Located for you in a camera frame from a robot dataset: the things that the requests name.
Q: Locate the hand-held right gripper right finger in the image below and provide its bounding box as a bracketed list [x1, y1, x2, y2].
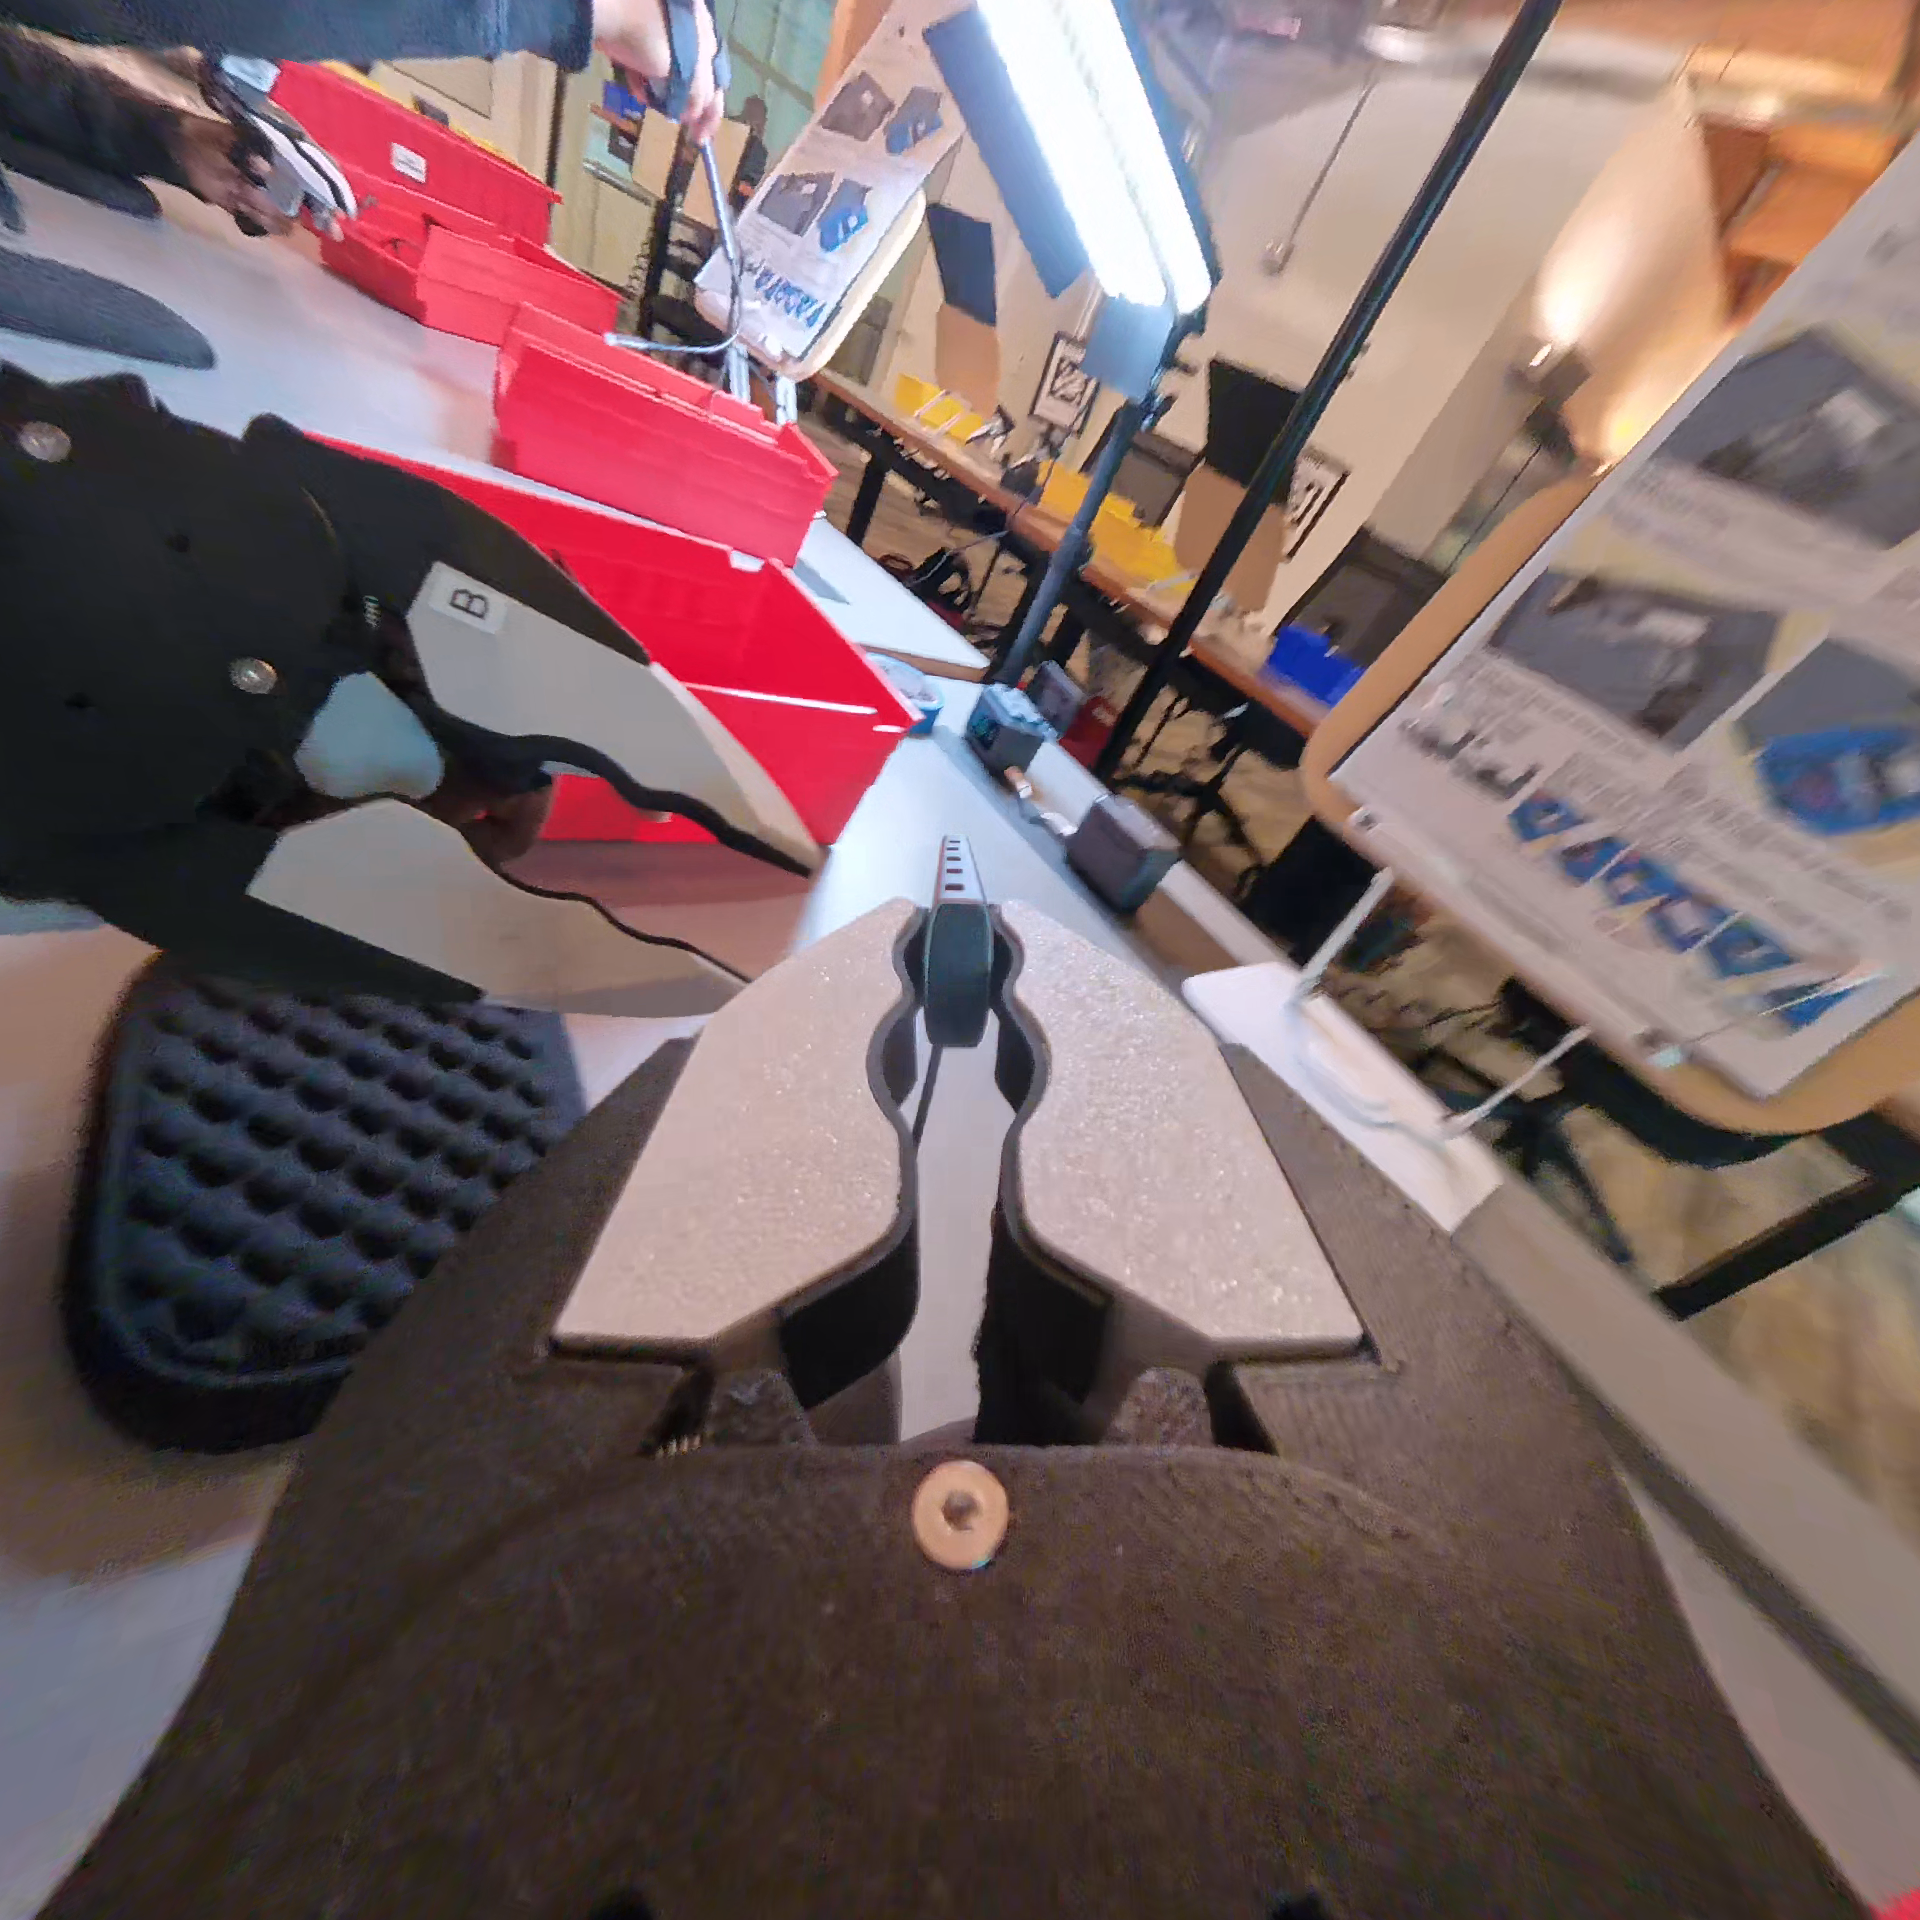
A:
[978, 895, 1368, 1430]

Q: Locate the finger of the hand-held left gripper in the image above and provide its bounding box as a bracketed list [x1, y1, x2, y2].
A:
[297, 561, 828, 877]
[246, 799, 752, 1019]

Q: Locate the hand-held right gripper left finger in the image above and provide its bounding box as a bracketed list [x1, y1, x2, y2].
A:
[548, 895, 924, 1407]

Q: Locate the black usb cable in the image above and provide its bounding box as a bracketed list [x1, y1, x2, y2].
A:
[896, 833, 999, 1157]

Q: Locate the red plastic bin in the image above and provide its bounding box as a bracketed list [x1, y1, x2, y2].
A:
[270, 59, 561, 242]
[491, 303, 838, 566]
[306, 431, 921, 849]
[320, 222, 624, 347]

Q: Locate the white clipboard stand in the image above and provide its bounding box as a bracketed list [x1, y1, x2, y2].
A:
[1184, 862, 1594, 1203]

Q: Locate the dark oval pad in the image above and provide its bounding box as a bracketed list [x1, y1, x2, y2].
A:
[0, 244, 219, 373]

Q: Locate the blue round item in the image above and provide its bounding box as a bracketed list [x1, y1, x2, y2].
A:
[859, 650, 946, 735]

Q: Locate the black textured pad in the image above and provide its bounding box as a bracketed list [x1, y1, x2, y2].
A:
[59, 959, 590, 1454]

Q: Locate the black power adapter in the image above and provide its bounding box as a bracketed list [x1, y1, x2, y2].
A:
[1064, 790, 1191, 916]

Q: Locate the blue and black device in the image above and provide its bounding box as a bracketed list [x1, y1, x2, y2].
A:
[966, 682, 1052, 778]

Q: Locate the wooden table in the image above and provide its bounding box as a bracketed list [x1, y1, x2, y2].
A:
[810, 367, 1337, 735]

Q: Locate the blue plastic bin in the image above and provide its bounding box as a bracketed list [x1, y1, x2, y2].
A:
[1264, 620, 1368, 707]

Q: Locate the small instruction sheet board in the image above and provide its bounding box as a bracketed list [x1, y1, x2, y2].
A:
[695, 0, 975, 379]

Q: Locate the clipboard with instruction sheet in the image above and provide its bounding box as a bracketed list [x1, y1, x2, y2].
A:
[1297, 150, 1920, 1133]

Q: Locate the black panel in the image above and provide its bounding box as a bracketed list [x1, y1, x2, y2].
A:
[1208, 359, 1322, 513]

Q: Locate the led light bar on stand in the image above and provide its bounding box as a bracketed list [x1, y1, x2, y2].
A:
[921, 0, 1217, 684]

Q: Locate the black stand pole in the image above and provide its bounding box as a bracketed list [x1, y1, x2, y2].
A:
[1102, 0, 1562, 735]

